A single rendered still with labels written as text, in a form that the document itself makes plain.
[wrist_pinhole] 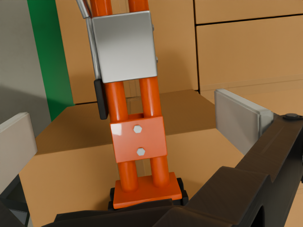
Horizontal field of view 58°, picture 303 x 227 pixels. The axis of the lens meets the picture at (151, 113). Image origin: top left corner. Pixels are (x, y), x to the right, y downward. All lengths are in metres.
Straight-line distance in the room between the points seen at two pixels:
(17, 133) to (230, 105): 0.13
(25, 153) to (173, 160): 0.34
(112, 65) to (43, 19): 1.16
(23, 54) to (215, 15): 0.95
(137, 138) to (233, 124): 0.17
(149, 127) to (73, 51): 0.58
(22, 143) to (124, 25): 0.17
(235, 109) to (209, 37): 0.73
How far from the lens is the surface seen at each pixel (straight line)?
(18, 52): 1.49
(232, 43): 0.90
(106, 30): 0.30
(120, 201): 0.34
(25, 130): 0.20
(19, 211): 0.82
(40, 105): 1.49
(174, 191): 0.34
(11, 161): 0.17
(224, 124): 0.18
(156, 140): 0.32
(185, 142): 0.49
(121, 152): 0.32
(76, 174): 0.51
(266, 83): 0.96
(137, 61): 0.30
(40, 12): 1.46
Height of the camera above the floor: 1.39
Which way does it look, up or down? 75 degrees down
